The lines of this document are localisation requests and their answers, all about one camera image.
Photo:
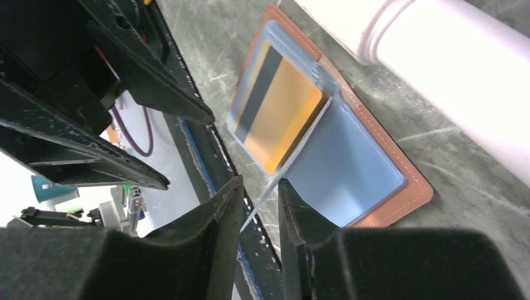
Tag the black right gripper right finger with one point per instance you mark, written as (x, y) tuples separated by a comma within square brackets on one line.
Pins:
[(320, 260)]

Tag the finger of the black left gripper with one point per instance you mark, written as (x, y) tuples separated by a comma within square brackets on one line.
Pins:
[(48, 143), (144, 75)]

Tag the white PVC pipe frame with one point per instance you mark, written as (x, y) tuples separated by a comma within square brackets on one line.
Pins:
[(470, 66)]

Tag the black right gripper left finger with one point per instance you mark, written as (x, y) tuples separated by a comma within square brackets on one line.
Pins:
[(192, 257)]

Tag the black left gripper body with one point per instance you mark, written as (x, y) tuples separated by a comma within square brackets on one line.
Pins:
[(47, 51)]

